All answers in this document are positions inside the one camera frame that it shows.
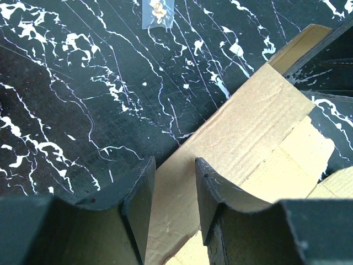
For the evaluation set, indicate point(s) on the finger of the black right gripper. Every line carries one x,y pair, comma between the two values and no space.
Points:
327,67

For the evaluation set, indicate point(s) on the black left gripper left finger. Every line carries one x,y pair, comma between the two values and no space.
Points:
107,227

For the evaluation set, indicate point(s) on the small clear packet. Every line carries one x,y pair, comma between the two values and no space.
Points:
157,13

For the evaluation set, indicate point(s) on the brown cardboard box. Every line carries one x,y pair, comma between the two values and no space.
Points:
268,138

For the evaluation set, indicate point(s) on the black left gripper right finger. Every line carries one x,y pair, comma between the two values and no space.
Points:
239,228

